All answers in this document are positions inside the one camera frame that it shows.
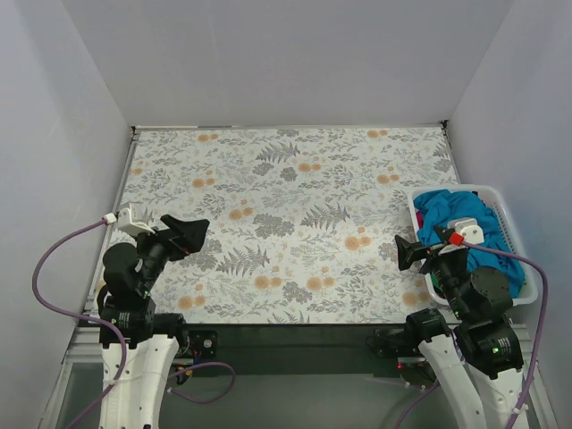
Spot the blue t shirt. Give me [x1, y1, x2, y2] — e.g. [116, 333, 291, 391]
[413, 189, 526, 299]

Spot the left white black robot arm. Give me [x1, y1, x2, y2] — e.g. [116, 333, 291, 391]
[97, 206, 209, 428]

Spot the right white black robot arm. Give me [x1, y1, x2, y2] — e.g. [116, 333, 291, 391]
[395, 218, 529, 428]

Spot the magenta t shirt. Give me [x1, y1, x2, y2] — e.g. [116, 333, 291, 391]
[416, 212, 424, 229]

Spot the white plastic laundry basket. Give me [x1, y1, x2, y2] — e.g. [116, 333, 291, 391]
[406, 184, 542, 307]

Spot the floral patterned table mat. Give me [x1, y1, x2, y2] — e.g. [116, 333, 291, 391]
[121, 126, 457, 324]

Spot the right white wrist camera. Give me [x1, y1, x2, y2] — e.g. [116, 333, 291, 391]
[447, 217, 484, 246]

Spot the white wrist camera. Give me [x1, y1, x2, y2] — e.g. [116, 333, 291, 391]
[447, 217, 484, 246]
[116, 203, 155, 238]

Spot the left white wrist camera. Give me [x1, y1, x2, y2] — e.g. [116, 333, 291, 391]
[116, 203, 155, 238]

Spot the aluminium frame rail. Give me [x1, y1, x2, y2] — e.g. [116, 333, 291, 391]
[63, 327, 102, 364]

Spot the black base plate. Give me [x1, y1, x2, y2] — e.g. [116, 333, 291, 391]
[172, 324, 435, 386]

